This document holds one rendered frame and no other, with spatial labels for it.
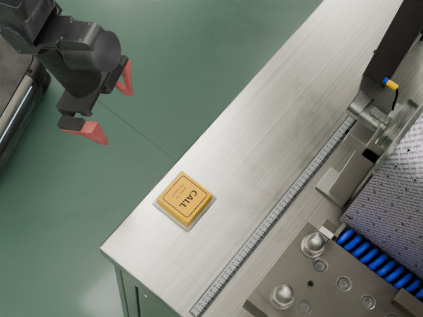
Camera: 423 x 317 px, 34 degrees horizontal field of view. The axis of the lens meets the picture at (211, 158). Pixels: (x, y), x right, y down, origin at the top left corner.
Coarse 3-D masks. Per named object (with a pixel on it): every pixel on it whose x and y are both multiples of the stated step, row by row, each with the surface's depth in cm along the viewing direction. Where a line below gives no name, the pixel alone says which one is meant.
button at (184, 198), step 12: (180, 180) 122; (192, 180) 122; (168, 192) 121; (180, 192) 121; (192, 192) 121; (204, 192) 122; (168, 204) 120; (180, 204) 120; (192, 204) 120; (204, 204) 121; (180, 216) 120; (192, 216) 120
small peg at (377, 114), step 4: (376, 108) 91; (372, 112) 91; (376, 112) 91; (380, 112) 91; (372, 116) 91; (376, 116) 91; (380, 116) 91; (384, 116) 90; (388, 116) 91; (376, 120) 91; (380, 120) 91; (384, 120) 90; (388, 120) 90; (384, 124) 91
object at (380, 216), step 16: (368, 192) 98; (384, 192) 95; (352, 208) 105; (368, 208) 102; (384, 208) 98; (400, 208) 95; (352, 224) 109; (368, 224) 105; (384, 224) 102; (400, 224) 99; (416, 224) 96; (368, 240) 110; (384, 240) 106; (400, 240) 102; (416, 240) 99; (400, 256) 106; (416, 256) 103; (416, 272) 107
